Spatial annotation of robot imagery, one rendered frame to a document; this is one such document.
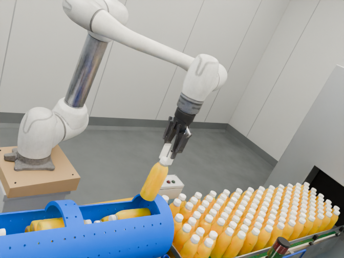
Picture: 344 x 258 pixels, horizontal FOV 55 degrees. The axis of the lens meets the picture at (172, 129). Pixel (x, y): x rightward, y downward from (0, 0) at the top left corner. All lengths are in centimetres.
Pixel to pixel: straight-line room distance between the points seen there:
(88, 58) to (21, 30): 225
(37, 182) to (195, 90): 86
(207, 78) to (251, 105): 511
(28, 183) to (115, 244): 53
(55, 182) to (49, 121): 29
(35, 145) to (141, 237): 65
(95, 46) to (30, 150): 56
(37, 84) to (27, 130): 247
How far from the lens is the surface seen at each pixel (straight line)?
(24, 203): 174
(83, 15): 137
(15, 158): 173
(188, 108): 118
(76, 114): 171
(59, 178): 167
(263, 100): 612
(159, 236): 142
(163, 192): 186
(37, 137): 161
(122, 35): 130
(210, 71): 115
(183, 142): 123
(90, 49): 158
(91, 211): 153
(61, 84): 415
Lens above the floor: 206
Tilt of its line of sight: 22 degrees down
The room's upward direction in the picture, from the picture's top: 23 degrees clockwise
